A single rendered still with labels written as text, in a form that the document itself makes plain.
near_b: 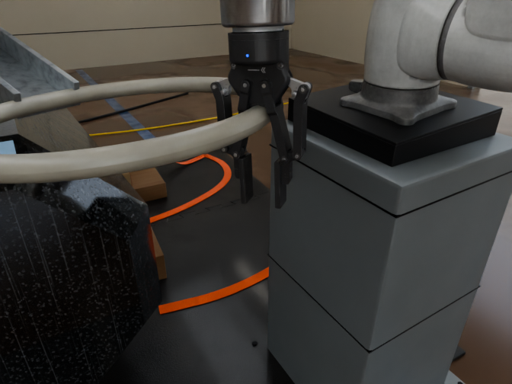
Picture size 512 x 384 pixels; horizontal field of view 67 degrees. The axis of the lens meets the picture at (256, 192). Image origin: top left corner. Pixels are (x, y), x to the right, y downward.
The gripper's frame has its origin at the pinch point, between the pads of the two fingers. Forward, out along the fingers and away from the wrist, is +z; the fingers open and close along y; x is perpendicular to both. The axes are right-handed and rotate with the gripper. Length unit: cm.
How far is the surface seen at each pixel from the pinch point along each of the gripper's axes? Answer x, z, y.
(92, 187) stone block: -14, 13, 48
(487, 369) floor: -62, 85, -51
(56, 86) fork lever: -12, -10, 49
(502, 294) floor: -102, 84, -61
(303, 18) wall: -681, -9, 180
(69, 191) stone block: -8, 12, 49
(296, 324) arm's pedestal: -32, 57, 4
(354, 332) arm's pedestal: -19.5, 42.6, -12.8
